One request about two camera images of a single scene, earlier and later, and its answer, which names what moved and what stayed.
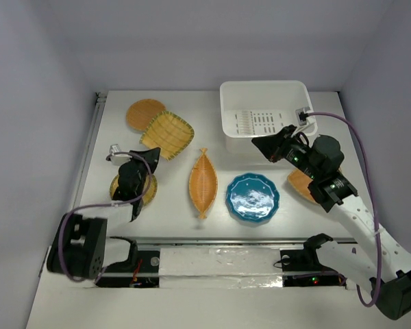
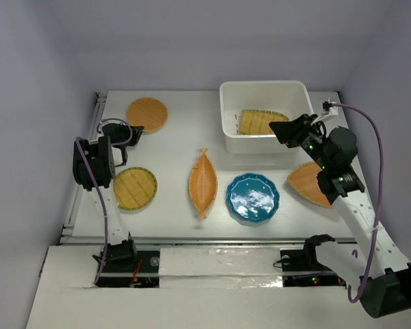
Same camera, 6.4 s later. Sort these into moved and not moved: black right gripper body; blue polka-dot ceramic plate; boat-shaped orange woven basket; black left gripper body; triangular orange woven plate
Moved: black left gripper body; black right gripper body
Not moved: triangular orange woven plate; boat-shaped orange woven basket; blue polka-dot ceramic plate
